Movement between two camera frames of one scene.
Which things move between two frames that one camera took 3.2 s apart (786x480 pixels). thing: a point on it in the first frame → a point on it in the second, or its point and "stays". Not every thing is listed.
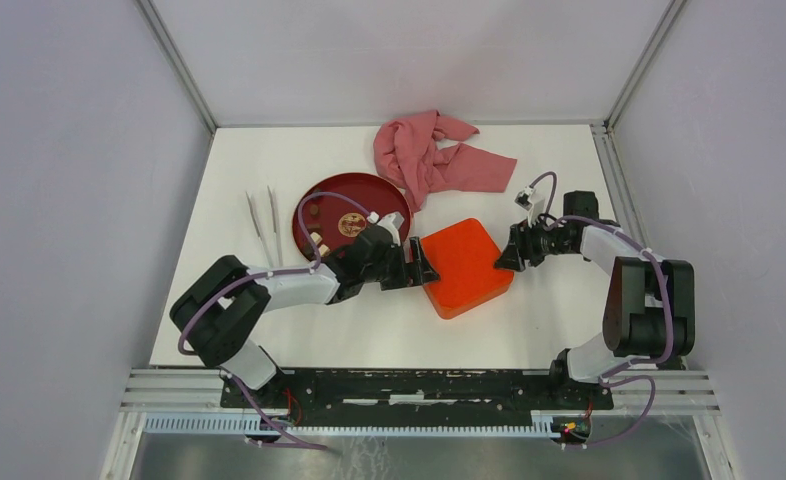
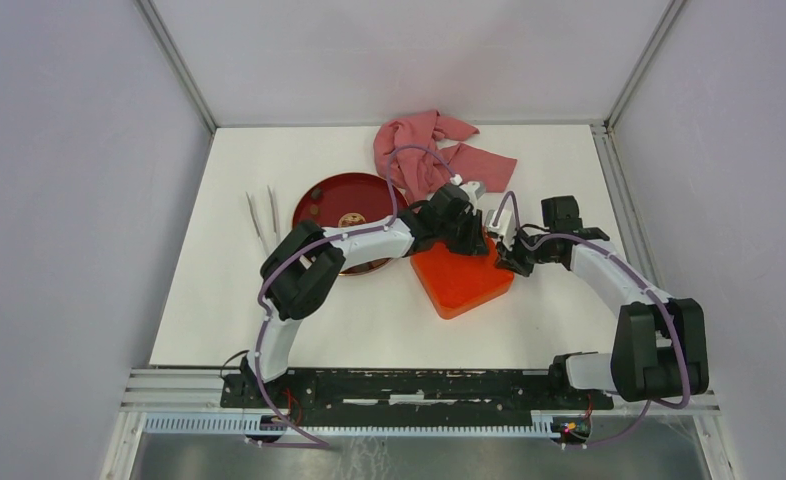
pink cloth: x=409 y=154 stays
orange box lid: x=464 y=256 stays
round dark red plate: x=333 y=222 stays
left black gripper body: x=391 y=271 → x=461 y=237
